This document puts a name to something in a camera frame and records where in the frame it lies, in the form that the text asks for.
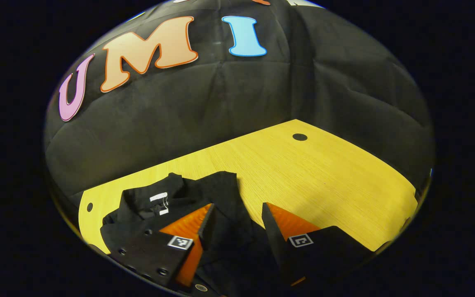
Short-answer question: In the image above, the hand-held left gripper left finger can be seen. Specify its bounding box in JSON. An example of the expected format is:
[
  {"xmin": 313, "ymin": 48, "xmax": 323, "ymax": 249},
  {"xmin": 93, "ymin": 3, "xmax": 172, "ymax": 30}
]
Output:
[{"xmin": 108, "ymin": 203, "xmax": 216, "ymax": 291}]

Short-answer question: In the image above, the black backdrop cloth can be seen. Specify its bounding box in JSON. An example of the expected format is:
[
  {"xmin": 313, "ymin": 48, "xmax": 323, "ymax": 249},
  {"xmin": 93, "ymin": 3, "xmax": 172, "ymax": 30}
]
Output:
[{"xmin": 44, "ymin": 0, "xmax": 435, "ymax": 207}]

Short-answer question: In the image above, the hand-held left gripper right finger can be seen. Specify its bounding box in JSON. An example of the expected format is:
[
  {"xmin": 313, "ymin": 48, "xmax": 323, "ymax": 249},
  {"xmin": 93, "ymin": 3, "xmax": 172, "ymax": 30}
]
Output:
[{"xmin": 261, "ymin": 202, "xmax": 376, "ymax": 287}]

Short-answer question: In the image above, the black button shirt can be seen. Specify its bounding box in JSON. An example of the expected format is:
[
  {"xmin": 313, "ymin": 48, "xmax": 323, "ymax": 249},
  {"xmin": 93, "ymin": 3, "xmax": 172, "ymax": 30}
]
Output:
[{"xmin": 99, "ymin": 171, "xmax": 300, "ymax": 297}]

